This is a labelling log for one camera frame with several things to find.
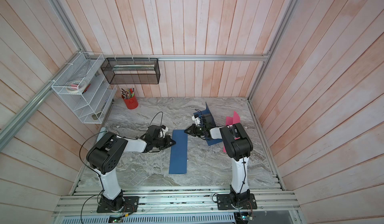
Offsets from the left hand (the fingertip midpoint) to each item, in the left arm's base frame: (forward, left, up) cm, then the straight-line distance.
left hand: (175, 144), depth 95 cm
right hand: (+9, -6, +3) cm, 11 cm away
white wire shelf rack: (+8, +44, +28) cm, 53 cm away
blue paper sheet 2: (+2, -23, +1) cm, 23 cm away
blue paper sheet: (-8, -2, 0) cm, 8 cm away
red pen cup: (+29, +34, +16) cm, 47 cm away
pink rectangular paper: (+21, -40, -3) cm, 46 cm away
